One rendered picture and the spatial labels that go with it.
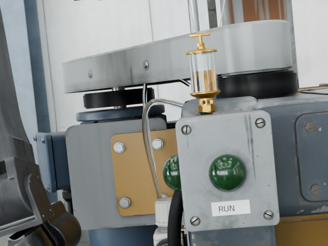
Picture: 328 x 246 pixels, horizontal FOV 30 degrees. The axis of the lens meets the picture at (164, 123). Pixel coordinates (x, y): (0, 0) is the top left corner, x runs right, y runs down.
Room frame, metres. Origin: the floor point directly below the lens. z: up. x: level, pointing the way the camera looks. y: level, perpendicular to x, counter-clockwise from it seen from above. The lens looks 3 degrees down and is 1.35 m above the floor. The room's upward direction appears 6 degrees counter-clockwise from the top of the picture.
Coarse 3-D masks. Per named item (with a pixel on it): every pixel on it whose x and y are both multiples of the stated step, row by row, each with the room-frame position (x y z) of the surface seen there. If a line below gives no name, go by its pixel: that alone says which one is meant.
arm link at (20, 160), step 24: (0, 24) 0.79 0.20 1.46; (0, 48) 0.77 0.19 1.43; (0, 72) 0.75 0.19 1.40; (0, 96) 0.73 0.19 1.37; (0, 120) 0.71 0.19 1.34; (0, 144) 0.70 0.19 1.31; (24, 144) 0.72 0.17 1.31; (0, 168) 0.71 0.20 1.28; (24, 168) 0.70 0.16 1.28; (0, 192) 0.68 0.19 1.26; (24, 192) 0.68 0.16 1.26; (0, 216) 0.68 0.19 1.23; (24, 216) 0.69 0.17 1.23
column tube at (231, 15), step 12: (228, 0) 1.02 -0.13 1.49; (240, 0) 1.02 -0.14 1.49; (252, 0) 1.01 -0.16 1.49; (264, 0) 1.01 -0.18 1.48; (276, 0) 1.01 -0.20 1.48; (288, 0) 1.01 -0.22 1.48; (228, 12) 1.02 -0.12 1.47; (240, 12) 1.02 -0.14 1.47; (252, 12) 1.01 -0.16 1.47; (264, 12) 1.01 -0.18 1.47; (276, 12) 1.01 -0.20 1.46; (288, 12) 1.01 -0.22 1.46; (228, 24) 1.02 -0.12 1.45
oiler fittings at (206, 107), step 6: (192, 36) 0.56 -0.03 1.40; (198, 36) 0.56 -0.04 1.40; (198, 42) 0.56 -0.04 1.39; (198, 48) 0.56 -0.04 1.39; (204, 48) 0.56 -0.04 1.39; (186, 54) 0.56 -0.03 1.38; (216, 90) 0.57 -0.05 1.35; (192, 96) 0.56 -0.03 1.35; (198, 96) 0.55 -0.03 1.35; (204, 96) 0.55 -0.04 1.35; (210, 96) 0.56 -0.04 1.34; (204, 102) 0.56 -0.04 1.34; (210, 102) 0.56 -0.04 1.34; (204, 108) 0.56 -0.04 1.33; (210, 108) 0.56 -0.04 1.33
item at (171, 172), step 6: (174, 156) 0.50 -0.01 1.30; (168, 162) 0.50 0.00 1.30; (174, 162) 0.49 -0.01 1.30; (168, 168) 0.49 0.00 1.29; (174, 168) 0.49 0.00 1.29; (168, 174) 0.49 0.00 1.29; (174, 174) 0.49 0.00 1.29; (168, 180) 0.49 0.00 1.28; (174, 180) 0.49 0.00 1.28; (180, 180) 0.49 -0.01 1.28; (168, 186) 0.50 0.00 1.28; (174, 186) 0.49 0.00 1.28; (180, 186) 0.49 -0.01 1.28
